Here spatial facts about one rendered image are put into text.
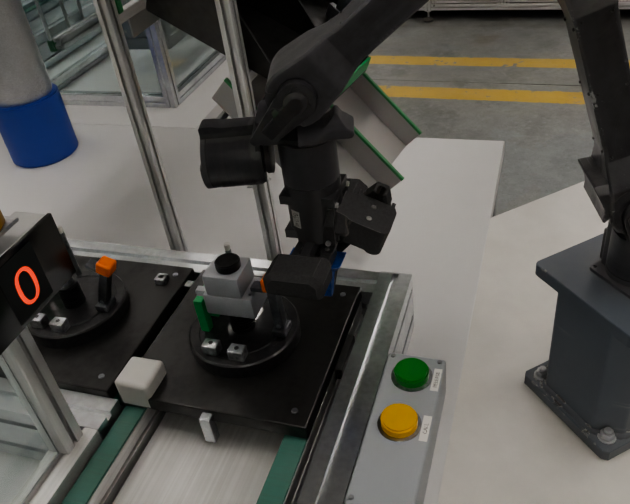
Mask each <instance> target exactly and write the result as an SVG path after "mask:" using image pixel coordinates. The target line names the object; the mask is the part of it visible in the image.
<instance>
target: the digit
mask: <svg viewBox="0 0 630 504"><path fill-rule="evenodd" d="M0 287H1V289H2V290H3V292H4V294H5V296H6V298H7V300H8V302H9V304H10V305H11V307H12V309H13V311H14V313H15V315H16V317H17V319H18V321H19V322H20V324H21V326H22V325H23V324H24V323H25V322H26V321H27V320H28V318H29V317H30V316H31V315H32V314H33V313H34V312H35V311H36V310H37V309H38V308H39V306H40V305H41V304H42V303H43V302H44V301H45V300H46V299H47V298H48V297H49V296H50V294H51V293H52V292H53V290H52V287H51V285H50V283H49V281H48V279H47V277H46V275H45V273H44V270H43V268H42V266H41V264H40V262H39V260H38V258H37V255H36V253H35V251H34V249H33V247H32V245H31V243H30V241H28V242H27V243H26V244H25V245H24V246H23V247H22V248H21V249H20V250H19V251H18V252H17V253H16V254H15V255H14V256H13V257H12V258H11V259H10V260H8V261H7V262H6V263H5V264H4V265H3V266H2V267H1V268H0Z"/></svg>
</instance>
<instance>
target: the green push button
mask: <svg viewBox="0 0 630 504"><path fill-rule="evenodd" d="M394 376H395V380H396V381H397V383H398V384H400V385H401V386H403V387H406V388H418V387H421V386H423V385H424V384H425V383H426V382H427V381H428V379H429V368H428V366H427V364H426V363H425V362H424V361H422V360H420V359H417V358H406V359H403V360H401V361H399V362H398V363H397V364H396V366H395V368H394Z"/></svg>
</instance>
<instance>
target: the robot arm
mask: <svg viewBox="0 0 630 504"><path fill-rule="evenodd" d="M428 1H429V0H352V1H351V2H350V3H349V4H348V5H347V6H346V7H345V8H344V9H343V10H342V11H340V13H339V14H338V15H336V16H335V17H333V18H332V19H330V20H329V21H327V22H326V23H324V24H321V25H319V26H317V27H315V28H312V29H310V30H308V31H306V32H305V33H303V34H302V35H300V36H299V37H297V38H296V39H295V40H293V41H292V42H290V43H289V44H287V45H286V46H284V47H283V48H281V49H280V50H279V51H278V52H277V53H276V55H275V56H274V58H273V60H272V62H271V65H270V70H269V74H268V78H267V82H266V87H265V95H264V97H263V98H262V100H261V101H259V104H258V108H257V112H256V116H253V117H242V118H232V119H215V118H214V119H203V120H202V121H201V124H200V126H199V129H198V133H199V137H200V160H201V165H200V172H201V176H202V179H203V182H204V184H205V186H206V187H207V188H208V189H212V188H223V187H235V186H246V185H258V184H264V183H265V182H267V172H268V173H274V172H275V151H274V145H277V147H278V152H279V158H280V164H281V169H282V175H283V181H284V188H283V190H282V191H281V193H280V195H279V201H280V204H285V205H288V210H289V215H290V221H289V223H288V225H287V227H286V228H285V233H286V237H289V238H298V243H297V245H296V246H295V247H293V249H292V251H291V253H290V255H289V254H278V255H277V256H276V257H275V258H274V260H273V261H272V263H271V265H270V266H269V268H268V270H267V272H266V273H265V275H264V277H263V282H264V287H265V290H266V292H267V293H268V294H273V295H282V296H290V297H299V298H307V299H316V300H320V299H322V298H323V297H324V296H330V297H331V296H332V295H333V293H334V290H335V284H336V278H337V272H338V269H339V268H340V267H341V264H342V262H343V260H344V258H345V255H346V252H343V251H344V250H345V249H346V248H347V247H348V246H349V245H350V244H351V245H353V246H356V247H358V248H360V249H363V250H365V252H366V253H368V254H371V255H378V254H379V253H380V252H381V250H382V248H383V246H384V244H385V241H386V239H387V237H388V235H389V233H390V231H391V228H392V225H393V223H394V220H395V217H396V214H397V212H396V209H395V206H396V204H395V203H392V205H391V201H392V196H391V190H390V186H389V185H386V184H384V183H381V182H376V183H375V184H374V185H372V186H371V187H369V188H368V186H367V185H366V184H364V183H363V182H362V181H361V180H360V179H350V178H347V175H346V174H340V168H339V159H338V150H337V142H336V140H339V139H350V138H353V137H354V118H353V116H351V115H349V114H348V113H346V112H344V111H342V110H341V109H340V108H339V107H338V106H337V105H334V106H333V107H332V108H331V110H330V111H329V112H327V113H326V111H327V110H328V109H329V108H330V106H331V105H332V104H333V103H334V101H335V100H336V99H337V98H338V96H339V95H340V94H341V93H342V91H343V90H344V88H345V86H346V85H347V83H348V81H349V80H350V78H351V77H352V75H353V73H354V72H355V70H356V69H357V67H358V66H359V65H360V63H361V62H362V61H363V60H364V58H365V57H366V56H367V55H369V54H371V52H372V51H373V50H374V49H375V48H376V47H378V46H379V45H380V44H381V43H382V42H383V41H384V40H385V39H387V38H388V37H389V36H390V35H391V34H392V33H393V32H394V31H395V30H397V29H398V28H399V27H400V26H401V25H402V24H403V23H404V22H406V21H407V20H408V19H409V18H410V17H411V16H412V15H413V14H414V13H416V12H417V11H418V10H419V9H420V8H421V7H422V6H423V5H425V4H426V3H427V2H428ZM557 1H558V3H559V5H560V7H561V9H562V11H563V13H564V18H563V19H564V21H565V22H566V26H567V30H568V34H569V38H570V43H571V47H572V51H573V55H574V59H575V64H576V68H577V72H578V76H579V84H581V89H582V93H583V97H584V101H585V105H586V110H587V114H588V118H589V122H590V126H591V130H592V135H593V137H592V139H593V140H594V147H593V151H592V155H591V156H590V157H585V158H580V159H578V162H579V164H580V166H581V168H582V170H583V172H584V176H585V182H584V186H583V187H584V189H585V191H586V193H587V195H588V196H589V198H590V200H591V202H592V204H593V206H594V207H595V209H596V211H597V213H598V215H599V217H600V218H601V220H602V222H603V223H605V222H607V221H608V220H609V221H608V226H607V227H606V228H605V229H604V234H603V240H602V245H601V251H600V258H601V260H600V261H598V262H596V263H593V264H591V265H590V271H592V272H593V273H594V274H596V275H597V276H599V277H600V278H601V279H603V280H604V281H605V282H607V283H608V284H610V285H611V286H612V287H614V288H615V289H617V290H618V291H619V292H621V293H622V294H624V295H625V296H626V297H628V298H629V299H630V66H629V61H628V55H627V50H626V45H625V40H624V34H623V29H622V24H621V19H620V10H619V7H618V4H619V0H557Z"/></svg>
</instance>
